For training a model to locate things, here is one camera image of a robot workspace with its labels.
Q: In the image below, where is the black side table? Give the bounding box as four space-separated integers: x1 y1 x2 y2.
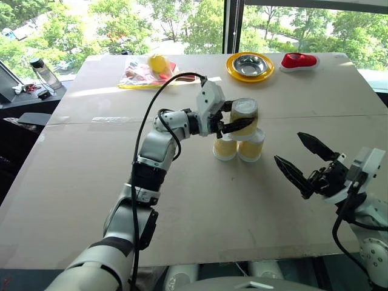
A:
0 84 68 122

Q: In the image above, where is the yellow toy lemon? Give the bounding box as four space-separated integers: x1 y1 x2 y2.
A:
147 53 169 73

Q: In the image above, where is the dark window frame post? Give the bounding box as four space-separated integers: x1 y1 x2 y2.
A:
222 0 246 56

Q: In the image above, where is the grey robot torso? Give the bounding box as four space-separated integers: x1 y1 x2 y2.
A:
175 276 323 291

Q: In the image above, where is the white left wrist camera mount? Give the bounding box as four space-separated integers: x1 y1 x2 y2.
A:
195 79 227 138

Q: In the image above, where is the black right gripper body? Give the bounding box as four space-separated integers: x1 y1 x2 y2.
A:
306 159 350 196

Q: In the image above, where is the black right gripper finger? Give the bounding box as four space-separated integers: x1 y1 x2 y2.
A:
273 155 314 200
296 132 341 162

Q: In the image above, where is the grey laptop screen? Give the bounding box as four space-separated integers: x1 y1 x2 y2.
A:
0 59 24 104

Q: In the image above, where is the red and white shoe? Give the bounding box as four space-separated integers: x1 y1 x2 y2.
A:
278 52 321 74

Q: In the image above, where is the clear plastic bag with toys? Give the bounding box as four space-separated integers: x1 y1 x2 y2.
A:
117 55 198 90

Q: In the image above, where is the yellow paper cup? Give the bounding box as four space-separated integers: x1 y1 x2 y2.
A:
236 127 266 163
212 135 238 162
227 97 259 142

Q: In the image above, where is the white rounded robot leg part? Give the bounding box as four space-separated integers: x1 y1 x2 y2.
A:
247 259 285 280
164 263 200 291

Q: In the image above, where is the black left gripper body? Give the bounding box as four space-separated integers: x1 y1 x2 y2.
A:
210 110 229 140

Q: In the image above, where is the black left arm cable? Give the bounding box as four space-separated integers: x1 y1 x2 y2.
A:
129 72 209 291

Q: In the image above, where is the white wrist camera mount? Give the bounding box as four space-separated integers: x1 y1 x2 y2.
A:
195 79 227 138
323 147 387 204

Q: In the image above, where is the clear water bottle black lid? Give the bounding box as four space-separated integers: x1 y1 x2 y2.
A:
28 57 63 90

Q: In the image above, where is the round metal bowl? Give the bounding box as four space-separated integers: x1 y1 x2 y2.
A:
232 54 270 78

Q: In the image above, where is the yellow round plate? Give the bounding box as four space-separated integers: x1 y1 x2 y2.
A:
226 52 275 83

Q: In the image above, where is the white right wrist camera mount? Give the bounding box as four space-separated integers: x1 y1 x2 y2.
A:
323 147 387 204

